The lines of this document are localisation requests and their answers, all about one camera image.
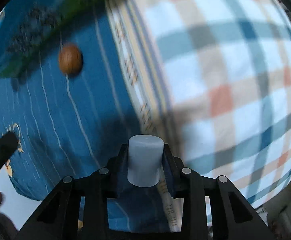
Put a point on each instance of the open cardboard box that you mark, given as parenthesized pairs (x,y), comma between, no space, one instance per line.
(25,25)

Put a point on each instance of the plaid checkered blanket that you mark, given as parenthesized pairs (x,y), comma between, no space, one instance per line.
(213,78)

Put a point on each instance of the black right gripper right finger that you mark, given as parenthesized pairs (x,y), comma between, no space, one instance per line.
(232,215)

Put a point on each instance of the grey cylindrical cap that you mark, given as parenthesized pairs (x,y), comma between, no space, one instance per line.
(144,160)

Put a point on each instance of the blue striped blanket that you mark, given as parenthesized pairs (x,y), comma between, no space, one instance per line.
(71,125)

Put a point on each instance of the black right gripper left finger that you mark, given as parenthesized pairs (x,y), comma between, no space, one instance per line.
(77,208)

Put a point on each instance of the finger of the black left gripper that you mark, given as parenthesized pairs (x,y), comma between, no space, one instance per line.
(8,145)

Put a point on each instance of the brown walnut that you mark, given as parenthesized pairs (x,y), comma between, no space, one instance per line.
(70,59)

